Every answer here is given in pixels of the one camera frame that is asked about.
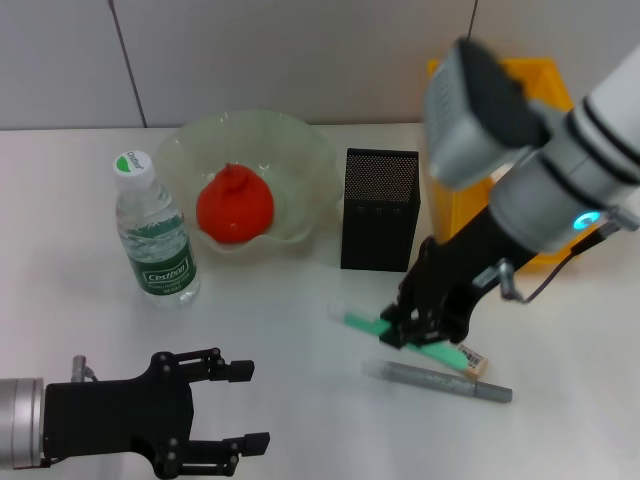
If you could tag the right wrist camera housing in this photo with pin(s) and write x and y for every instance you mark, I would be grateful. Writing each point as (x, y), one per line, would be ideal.
(465, 130)

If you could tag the mint green pen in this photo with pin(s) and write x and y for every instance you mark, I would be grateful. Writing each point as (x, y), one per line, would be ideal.
(360, 322)

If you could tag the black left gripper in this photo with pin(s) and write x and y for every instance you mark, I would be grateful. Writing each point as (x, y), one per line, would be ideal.
(120, 420)

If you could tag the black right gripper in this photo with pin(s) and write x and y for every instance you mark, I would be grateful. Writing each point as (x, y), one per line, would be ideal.
(460, 270)

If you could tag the clear green-label water bottle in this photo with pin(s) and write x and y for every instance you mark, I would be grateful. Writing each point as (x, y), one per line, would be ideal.
(160, 240)

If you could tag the silver grey marker pen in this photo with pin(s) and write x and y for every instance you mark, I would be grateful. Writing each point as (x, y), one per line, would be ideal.
(425, 377)

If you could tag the pale green glass fruit plate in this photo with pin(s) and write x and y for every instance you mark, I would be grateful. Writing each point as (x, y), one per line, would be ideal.
(300, 165)

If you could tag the orange fruit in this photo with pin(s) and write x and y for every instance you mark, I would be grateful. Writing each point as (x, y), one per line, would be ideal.
(235, 205)

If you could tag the black mesh pen holder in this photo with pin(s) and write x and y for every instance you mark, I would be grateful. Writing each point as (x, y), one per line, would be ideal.
(380, 220)

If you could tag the yellow plastic bin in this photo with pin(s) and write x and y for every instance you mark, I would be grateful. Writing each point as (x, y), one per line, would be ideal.
(540, 85)

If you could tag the beige eraser with barcode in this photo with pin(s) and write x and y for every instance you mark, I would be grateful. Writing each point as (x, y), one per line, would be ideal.
(477, 361)

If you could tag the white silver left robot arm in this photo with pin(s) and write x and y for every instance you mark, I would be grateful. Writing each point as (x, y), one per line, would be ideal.
(20, 422)

